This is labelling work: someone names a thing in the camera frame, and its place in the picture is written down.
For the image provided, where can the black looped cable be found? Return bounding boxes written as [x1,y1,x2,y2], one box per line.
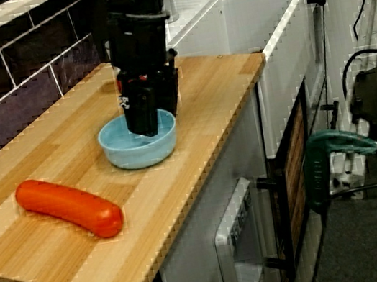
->
[336,47,377,101]

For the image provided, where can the wood look oven door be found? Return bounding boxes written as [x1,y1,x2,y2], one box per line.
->
[253,77,340,275]

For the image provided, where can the red toy sausage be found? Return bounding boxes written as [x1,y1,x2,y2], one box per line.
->
[13,164,127,254]

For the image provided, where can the black oven door handle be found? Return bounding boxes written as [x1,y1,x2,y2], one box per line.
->
[249,173,301,275]

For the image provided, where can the white counter cabinet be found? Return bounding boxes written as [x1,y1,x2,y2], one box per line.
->
[132,92,291,282]

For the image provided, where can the short black cabinet handle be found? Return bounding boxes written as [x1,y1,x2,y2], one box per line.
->
[319,99,345,133]

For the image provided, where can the white toy sink unit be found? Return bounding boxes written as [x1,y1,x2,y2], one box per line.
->
[157,0,335,173]

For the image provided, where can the light blue plastic bowl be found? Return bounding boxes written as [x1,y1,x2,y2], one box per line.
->
[94,106,183,176]

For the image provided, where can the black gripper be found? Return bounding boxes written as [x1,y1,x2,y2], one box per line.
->
[103,4,192,142]

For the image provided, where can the grey toy dishwasher door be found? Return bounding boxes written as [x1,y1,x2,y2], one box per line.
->
[203,174,271,282]

